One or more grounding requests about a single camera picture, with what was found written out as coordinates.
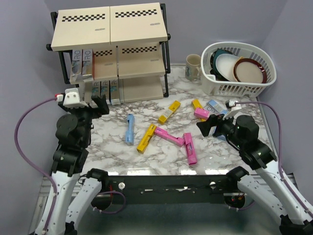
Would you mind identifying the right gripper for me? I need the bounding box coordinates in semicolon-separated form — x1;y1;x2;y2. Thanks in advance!
196;110;244;149

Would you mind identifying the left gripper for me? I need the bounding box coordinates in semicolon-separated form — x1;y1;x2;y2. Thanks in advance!
60;92;110;144

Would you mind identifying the metallic blue toothpaste box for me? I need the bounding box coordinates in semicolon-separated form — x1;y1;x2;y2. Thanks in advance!
92;81;101;96
110;79;120;105
100;81;111;105

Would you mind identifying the pink toothpaste box diagonal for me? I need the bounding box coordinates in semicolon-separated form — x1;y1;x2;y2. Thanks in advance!
183;133;198;165

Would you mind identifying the silver foil toothpaste box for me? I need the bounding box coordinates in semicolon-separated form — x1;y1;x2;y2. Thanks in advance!
82;49;94;83

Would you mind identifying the red metallic toothpaste box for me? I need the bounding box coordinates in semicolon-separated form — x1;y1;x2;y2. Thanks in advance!
69;50;83;84

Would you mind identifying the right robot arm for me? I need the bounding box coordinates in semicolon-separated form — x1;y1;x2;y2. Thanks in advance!
197;115;313;235

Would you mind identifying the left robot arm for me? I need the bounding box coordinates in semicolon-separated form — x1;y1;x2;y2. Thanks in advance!
34;96;109;235

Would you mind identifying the beige three-tier shelf rack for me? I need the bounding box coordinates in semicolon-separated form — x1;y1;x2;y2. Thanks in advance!
46;2;171;103

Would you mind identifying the silver blue toothpaste box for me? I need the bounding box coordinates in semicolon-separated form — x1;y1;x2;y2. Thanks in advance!
204;104;220;115

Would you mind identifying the light blue box far right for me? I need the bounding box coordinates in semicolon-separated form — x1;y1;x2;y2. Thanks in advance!
207;100;227;114

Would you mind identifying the yellow toothpaste box right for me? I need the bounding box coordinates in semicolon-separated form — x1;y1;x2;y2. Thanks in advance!
191;99;203;111

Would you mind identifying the yellow toothpaste box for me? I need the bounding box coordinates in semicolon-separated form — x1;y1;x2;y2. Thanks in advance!
158;100;181;125
191;99;203;111
136;124;157;154

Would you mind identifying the white plastic dish basket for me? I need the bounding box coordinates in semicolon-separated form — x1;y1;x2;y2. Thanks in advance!
201;42;276;97

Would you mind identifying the light blue toothpaste box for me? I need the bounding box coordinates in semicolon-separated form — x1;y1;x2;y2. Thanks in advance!
125;114;135;145

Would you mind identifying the dark teal bowl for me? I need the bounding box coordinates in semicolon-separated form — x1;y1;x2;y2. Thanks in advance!
210;48;234;71

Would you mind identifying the yellow toothpaste box middle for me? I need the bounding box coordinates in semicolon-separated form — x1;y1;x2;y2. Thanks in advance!
158;100;181;125

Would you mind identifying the cream ceramic mug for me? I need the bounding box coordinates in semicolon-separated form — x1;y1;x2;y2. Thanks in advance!
185;54;202;80

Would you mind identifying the yellow toothpaste box lower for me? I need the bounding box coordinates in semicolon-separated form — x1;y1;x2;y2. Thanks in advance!
136;124;157;154

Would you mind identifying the pink toothpaste box long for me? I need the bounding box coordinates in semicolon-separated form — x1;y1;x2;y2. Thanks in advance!
154;127;185;147

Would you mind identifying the white plate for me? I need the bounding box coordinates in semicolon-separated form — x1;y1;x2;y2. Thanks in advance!
215;53;239;82

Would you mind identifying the red rimmed plate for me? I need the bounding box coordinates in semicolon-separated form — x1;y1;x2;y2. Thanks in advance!
233;58;267;84

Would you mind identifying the black base bar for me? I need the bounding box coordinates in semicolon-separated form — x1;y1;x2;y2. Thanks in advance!
102;175;239;205

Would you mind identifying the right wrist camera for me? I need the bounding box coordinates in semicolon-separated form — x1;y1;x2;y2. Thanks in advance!
223;99;242;120

